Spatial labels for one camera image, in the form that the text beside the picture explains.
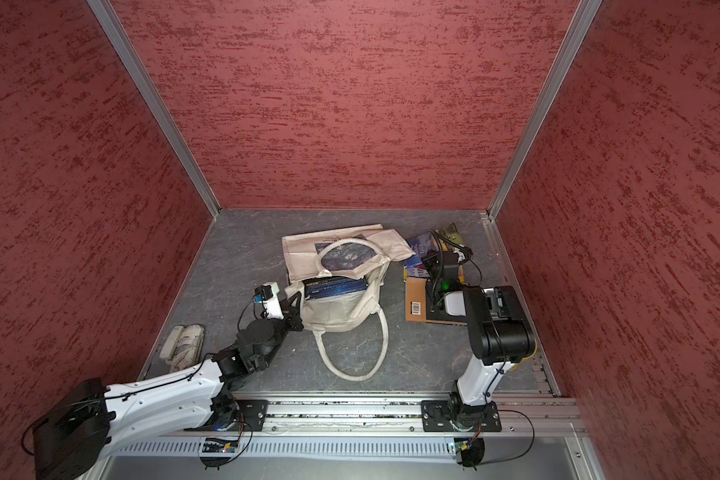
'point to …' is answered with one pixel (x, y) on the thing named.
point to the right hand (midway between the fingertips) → (426, 251)
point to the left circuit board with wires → (216, 451)
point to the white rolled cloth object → (183, 346)
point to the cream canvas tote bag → (339, 275)
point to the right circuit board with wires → (472, 449)
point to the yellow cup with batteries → (523, 359)
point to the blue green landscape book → (451, 235)
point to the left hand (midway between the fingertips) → (302, 299)
